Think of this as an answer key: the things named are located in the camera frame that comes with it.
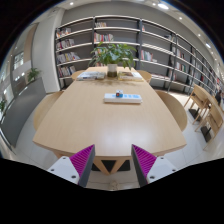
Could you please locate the group of ceiling lights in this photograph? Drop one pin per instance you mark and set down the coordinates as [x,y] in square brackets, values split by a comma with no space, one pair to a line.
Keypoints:
[163,6]

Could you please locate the wooden side table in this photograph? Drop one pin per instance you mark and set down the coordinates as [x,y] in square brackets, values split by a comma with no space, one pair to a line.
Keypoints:
[217,111]

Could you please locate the green plant in white pot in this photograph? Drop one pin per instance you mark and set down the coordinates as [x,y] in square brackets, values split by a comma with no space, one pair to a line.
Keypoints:
[112,55]

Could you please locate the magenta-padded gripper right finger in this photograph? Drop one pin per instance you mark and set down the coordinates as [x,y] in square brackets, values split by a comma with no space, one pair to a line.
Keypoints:
[161,166]

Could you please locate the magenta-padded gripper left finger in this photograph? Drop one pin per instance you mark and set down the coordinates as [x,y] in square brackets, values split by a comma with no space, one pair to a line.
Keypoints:
[63,166]

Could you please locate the round-backed wooden chair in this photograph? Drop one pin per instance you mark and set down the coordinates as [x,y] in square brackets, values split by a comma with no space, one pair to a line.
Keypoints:
[175,108]
[146,76]
[76,74]
[42,110]

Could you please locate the small white charger block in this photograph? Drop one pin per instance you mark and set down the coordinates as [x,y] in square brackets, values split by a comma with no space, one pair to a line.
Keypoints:
[119,94]

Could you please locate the person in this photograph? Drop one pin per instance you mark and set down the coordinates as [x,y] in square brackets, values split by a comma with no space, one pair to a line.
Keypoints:
[218,96]

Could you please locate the background potted plant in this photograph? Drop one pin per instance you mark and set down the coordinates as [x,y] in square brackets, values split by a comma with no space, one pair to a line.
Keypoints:
[33,74]
[2,105]

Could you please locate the grey shelf unit with books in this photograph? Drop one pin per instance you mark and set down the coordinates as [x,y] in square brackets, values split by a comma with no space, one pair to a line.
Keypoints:
[153,43]

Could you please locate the grey magazine stack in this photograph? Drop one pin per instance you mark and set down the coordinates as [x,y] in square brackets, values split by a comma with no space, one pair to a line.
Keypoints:
[90,76]

